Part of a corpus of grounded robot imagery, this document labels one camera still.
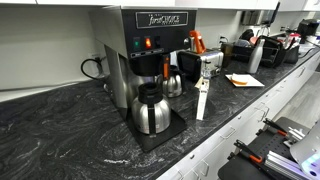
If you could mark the small black container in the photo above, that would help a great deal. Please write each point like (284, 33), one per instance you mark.
(292, 55)

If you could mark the silver metal water bottle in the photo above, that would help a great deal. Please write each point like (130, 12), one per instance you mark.
(255, 60)

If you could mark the steel coffee carafe black lid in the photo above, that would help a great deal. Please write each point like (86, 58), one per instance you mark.
(160, 115)

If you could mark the chrome black four-slot toaster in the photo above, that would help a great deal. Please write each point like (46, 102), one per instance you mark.
(213, 60)

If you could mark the white square plate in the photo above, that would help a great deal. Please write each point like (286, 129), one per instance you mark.
(253, 81)

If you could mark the aluminium extrusion bar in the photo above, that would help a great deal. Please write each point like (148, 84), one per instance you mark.
(283, 165)

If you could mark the white paper carton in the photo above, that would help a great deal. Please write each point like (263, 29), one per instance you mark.
(202, 103)

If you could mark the black condiment organizer caddy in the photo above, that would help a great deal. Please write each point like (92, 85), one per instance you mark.
(274, 53)

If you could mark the clear glass jar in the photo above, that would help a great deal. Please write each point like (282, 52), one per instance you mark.
(206, 71)

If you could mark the white wall outlet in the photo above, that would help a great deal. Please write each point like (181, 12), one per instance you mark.
(221, 37)

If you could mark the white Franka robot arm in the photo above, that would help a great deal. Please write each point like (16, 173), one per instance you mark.
(308, 146)

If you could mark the black steel coffee brewer machine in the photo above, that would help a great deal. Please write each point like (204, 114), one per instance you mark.
(159, 36)

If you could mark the grey wall-mounted box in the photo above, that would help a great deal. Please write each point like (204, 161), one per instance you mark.
(256, 17)

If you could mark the black clamp orange grip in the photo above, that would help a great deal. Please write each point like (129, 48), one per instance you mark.
(255, 158)
(281, 132)

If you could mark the white bread slice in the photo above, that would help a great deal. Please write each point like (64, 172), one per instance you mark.
(239, 79)

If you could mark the black single-cup coffee maker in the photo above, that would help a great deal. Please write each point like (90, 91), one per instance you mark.
(308, 28)

